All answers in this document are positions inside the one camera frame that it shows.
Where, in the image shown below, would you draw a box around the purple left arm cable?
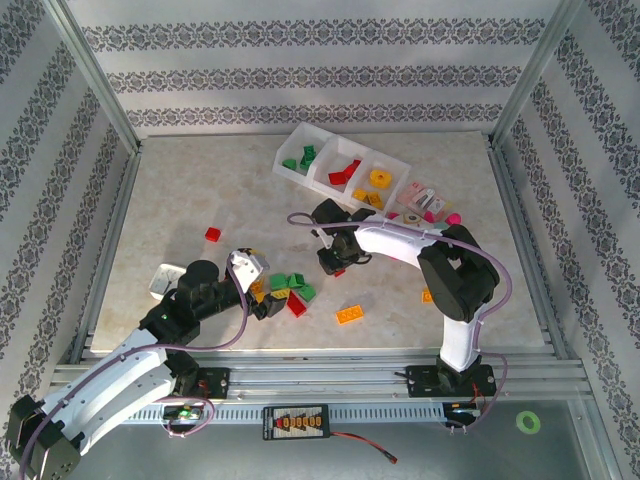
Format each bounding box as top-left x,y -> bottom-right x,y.
17,252 -> 251,480

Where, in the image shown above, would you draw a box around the black power distribution board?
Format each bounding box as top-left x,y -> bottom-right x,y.
262,404 -> 330,441

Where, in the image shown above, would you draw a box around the pink cardboard box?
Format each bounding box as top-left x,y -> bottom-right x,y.
397,182 -> 426,206

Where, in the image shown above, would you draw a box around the white plush toy pink feet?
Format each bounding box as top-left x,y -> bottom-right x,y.
387,209 -> 464,232

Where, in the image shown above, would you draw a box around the aluminium side rail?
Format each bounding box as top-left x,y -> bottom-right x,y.
69,142 -> 144,361
487,134 -> 571,361

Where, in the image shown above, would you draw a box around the small electronics board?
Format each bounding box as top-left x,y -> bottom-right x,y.
162,404 -> 205,423
442,402 -> 482,419

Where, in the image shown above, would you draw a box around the small pink white packet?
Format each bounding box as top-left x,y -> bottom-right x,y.
417,188 -> 448,214

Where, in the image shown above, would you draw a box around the green tape roll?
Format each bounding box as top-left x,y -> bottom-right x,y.
516,410 -> 542,434

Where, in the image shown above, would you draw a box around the long aluminium mounting rail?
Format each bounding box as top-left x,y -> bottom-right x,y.
47,349 -> 594,401

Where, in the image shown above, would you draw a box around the slotted metal cable duct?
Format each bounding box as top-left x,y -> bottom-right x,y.
124,402 -> 481,425

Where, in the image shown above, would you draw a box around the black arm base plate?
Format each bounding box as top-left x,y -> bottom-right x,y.
394,364 -> 497,399
169,367 -> 232,401

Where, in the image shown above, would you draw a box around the white square clock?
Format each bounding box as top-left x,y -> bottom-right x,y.
148,263 -> 189,301

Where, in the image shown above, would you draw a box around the long red lego brick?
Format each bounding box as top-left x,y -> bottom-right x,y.
286,290 -> 308,319

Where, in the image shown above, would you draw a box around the aluminium frame post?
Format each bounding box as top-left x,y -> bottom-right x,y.
42,0 -> 144,154
489,0 -> 586,149

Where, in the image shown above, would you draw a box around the red black wire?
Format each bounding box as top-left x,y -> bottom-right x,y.
327,430 -> 400,464

